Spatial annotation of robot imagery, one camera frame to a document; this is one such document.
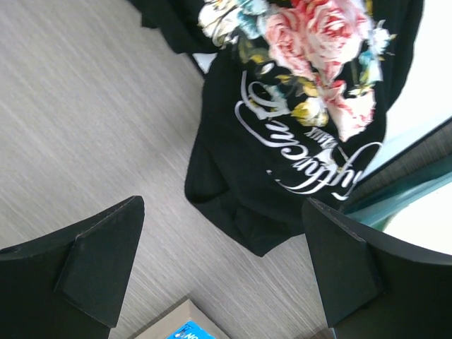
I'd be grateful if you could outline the blue picture book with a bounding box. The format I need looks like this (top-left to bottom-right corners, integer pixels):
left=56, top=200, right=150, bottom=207
left=167, top=320, right=215, bottom=339

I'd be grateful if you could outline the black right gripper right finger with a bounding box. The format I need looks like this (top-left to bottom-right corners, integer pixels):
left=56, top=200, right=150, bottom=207
left=302, top=199, right=451, bottom=339

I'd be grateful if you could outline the white tray board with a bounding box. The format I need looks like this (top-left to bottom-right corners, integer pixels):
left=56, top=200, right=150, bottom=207
left=383, top=0, right=452, bottom=142

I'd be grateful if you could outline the black floral print t-shirt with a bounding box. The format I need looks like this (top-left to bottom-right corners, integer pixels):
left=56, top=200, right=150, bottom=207
left=133, top=1, right=424, bottom=256

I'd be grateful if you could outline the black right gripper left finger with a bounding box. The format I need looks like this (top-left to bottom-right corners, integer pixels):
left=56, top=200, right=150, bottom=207
left=1, top=196, right=145, bottom=338

